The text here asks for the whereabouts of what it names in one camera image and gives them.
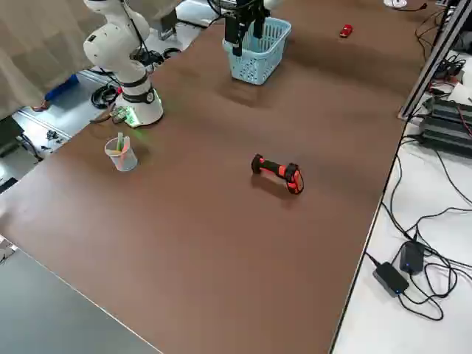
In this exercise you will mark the black ribbed power supply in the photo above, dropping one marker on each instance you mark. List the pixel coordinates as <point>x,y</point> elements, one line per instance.
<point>446,136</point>
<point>450,108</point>

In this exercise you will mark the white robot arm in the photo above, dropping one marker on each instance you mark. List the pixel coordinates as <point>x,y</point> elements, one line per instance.
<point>125,48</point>

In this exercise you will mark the aluminium frame post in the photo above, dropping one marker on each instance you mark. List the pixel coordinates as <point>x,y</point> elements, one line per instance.
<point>431,62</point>

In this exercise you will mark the light blue plastic basket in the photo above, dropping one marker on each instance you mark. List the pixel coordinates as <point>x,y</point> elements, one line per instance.
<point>258,68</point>

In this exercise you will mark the beige curtain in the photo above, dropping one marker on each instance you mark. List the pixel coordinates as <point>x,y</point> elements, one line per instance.
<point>37,44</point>

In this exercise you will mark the grey power adapter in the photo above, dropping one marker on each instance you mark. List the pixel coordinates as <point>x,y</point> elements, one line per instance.
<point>391,279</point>

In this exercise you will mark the white tape roll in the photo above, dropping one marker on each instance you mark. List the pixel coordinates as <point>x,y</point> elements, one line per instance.
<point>394,3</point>

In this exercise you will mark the orange black barcode scanner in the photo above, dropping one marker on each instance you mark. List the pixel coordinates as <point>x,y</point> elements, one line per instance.
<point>274,169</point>

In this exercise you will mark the black power adapter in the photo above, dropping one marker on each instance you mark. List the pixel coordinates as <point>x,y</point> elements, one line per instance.
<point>411,256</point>

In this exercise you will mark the grey side table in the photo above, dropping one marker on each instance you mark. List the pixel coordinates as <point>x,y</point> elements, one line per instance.
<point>55,313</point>

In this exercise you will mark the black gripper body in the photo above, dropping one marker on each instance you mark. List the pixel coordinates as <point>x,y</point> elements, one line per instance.
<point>247,7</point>

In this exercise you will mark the red toy car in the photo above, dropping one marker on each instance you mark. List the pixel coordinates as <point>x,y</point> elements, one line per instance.
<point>346,31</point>

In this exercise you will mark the clear plastic measuring cup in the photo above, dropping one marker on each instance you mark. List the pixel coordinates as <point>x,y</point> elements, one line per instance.
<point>123,162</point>

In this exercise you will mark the pale plastic pen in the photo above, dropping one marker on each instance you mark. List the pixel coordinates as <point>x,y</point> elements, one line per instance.
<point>126,144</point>

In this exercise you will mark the green highlighter pen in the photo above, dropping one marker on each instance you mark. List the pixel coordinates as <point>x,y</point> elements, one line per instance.
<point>119,142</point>

